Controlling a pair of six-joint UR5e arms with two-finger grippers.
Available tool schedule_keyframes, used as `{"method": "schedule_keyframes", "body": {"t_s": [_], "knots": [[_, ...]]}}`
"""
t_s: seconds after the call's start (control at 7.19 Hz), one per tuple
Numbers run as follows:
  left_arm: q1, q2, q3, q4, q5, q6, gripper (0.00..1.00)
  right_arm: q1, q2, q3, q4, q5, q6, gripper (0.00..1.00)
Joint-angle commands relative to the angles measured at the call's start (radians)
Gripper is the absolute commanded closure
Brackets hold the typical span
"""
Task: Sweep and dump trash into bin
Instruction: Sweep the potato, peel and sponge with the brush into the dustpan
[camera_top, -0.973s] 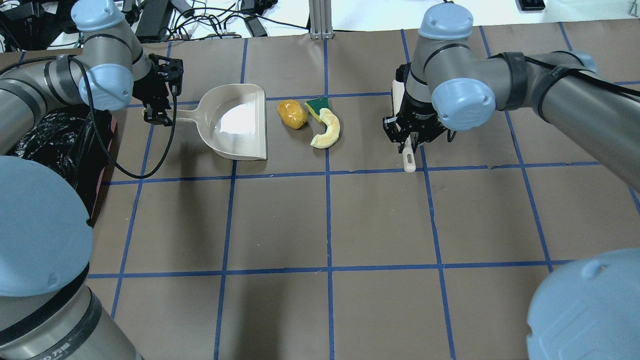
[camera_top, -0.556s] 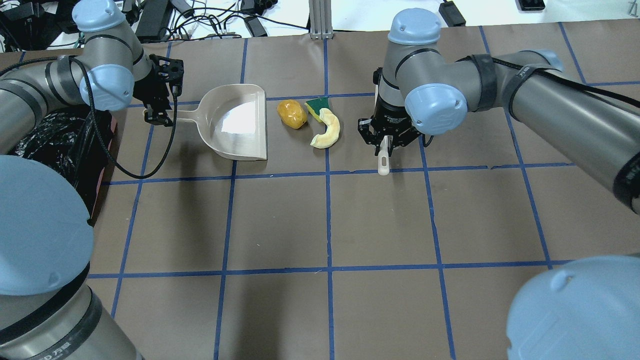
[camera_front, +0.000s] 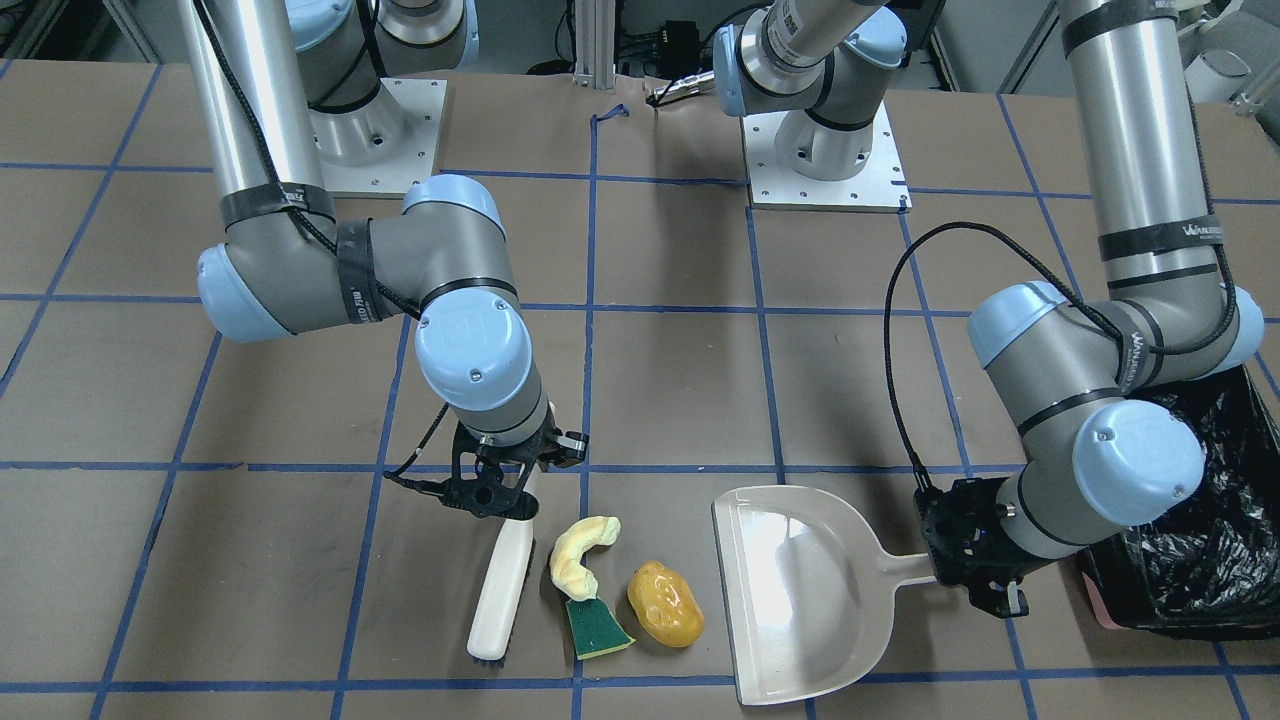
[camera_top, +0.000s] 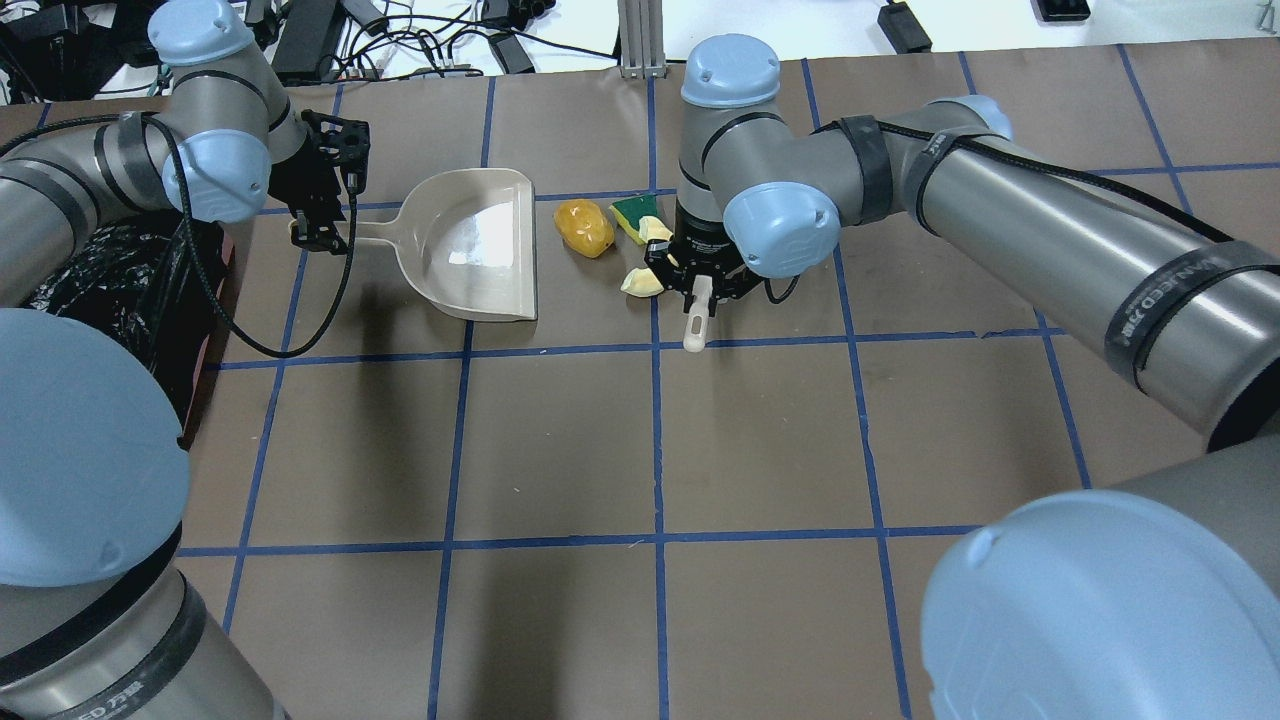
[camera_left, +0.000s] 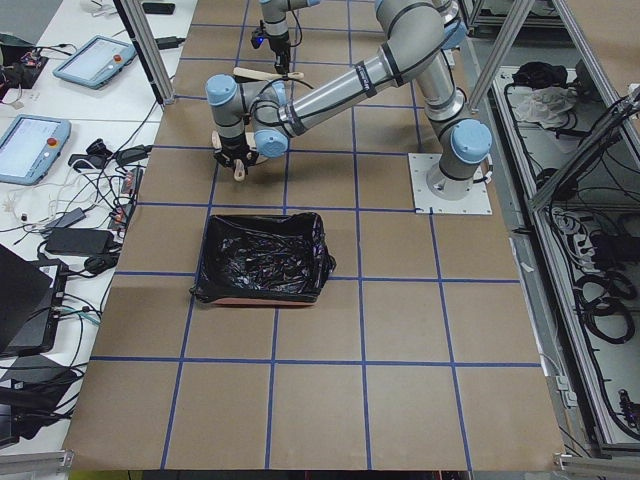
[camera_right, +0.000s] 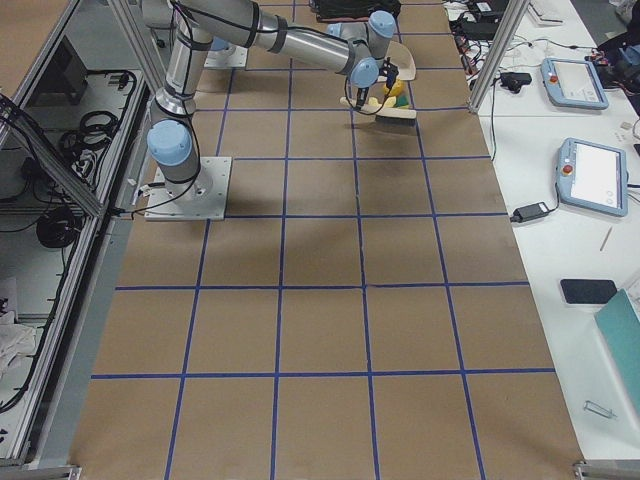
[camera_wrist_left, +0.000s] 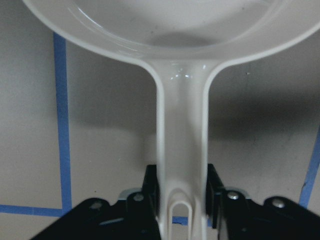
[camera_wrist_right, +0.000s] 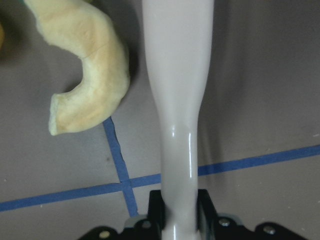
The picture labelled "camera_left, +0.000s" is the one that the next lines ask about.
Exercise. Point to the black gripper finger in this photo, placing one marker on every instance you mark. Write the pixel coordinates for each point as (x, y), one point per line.
(285, 64)
(228, 163)
(276, 62)
(247, 164)

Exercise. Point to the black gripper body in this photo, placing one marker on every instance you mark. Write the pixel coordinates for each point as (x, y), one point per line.
(233, 148)
(277, 44)

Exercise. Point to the beige hand brush black bristles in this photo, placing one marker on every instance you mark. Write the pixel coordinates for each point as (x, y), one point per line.
(256, 75)

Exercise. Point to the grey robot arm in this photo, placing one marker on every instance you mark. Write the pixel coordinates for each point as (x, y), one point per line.
(276, 29)
(256, 119)

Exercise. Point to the black bag lined trash bin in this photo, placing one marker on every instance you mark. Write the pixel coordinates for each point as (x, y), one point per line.
(263, 259)

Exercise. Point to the blue teach pendant far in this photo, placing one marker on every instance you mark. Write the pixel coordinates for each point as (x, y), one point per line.
(96, 63)

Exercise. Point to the blue teach pendant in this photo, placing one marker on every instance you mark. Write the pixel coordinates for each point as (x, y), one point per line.
(30, 146)
(96, 63)

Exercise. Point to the black power adapter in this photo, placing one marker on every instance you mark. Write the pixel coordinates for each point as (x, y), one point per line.
(79, 242)

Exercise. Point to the blue teach pendant near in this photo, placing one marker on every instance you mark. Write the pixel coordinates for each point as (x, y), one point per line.
(30, 146)

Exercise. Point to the black laptop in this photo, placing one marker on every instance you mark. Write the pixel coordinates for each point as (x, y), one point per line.
(31, 295)

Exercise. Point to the white crumpled cloth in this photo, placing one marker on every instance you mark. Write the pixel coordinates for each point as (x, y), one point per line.
(548, 107)

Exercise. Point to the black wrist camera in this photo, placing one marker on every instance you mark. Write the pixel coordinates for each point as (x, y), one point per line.
(257, 38)

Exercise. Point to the aluminium frame post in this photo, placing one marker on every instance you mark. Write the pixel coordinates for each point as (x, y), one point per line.
(139, 31)

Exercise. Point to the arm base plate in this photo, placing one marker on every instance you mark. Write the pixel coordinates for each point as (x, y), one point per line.
(434, 193)

